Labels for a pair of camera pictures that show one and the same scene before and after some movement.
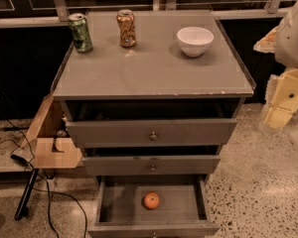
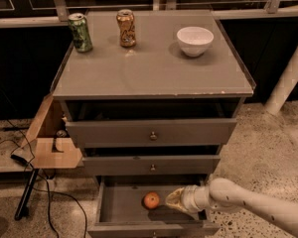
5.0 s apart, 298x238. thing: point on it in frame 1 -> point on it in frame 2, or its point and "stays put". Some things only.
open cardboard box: x=47 y=145 stays put
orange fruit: x=151 y=200 stays put
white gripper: x=293 y=42 -> x=189 y=199
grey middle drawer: x=151 y=165 stays put
